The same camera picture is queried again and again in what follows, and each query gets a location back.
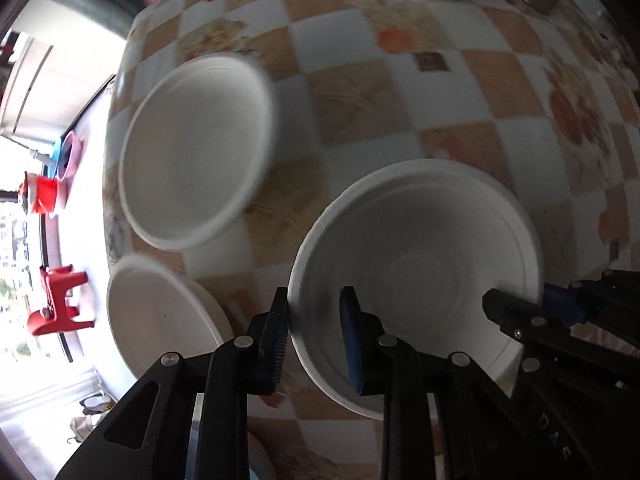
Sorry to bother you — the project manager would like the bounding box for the red plastic stool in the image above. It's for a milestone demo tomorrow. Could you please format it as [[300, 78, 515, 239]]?
[[27, 264, 94, 337]]

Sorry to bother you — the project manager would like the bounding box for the red plastic bucket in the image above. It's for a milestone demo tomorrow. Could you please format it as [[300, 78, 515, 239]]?
[[18, 172, 67, 214]]

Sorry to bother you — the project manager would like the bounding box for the pink plastic basin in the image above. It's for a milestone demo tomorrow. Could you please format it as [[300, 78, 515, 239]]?
[[56, 131, 84, 181]]

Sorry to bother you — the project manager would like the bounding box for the checkered patterned tablecloth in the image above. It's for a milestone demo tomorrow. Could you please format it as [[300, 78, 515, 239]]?
[[103, 0, 639, 330]]

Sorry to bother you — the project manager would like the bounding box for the white foam plate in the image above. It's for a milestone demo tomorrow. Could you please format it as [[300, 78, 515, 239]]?
[[107, 254, 234, 378]]

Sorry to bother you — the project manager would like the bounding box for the white foam bowl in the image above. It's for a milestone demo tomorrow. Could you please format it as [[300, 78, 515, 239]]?
[[288, 158, 544, 419], [118, 53, 278, 252]]

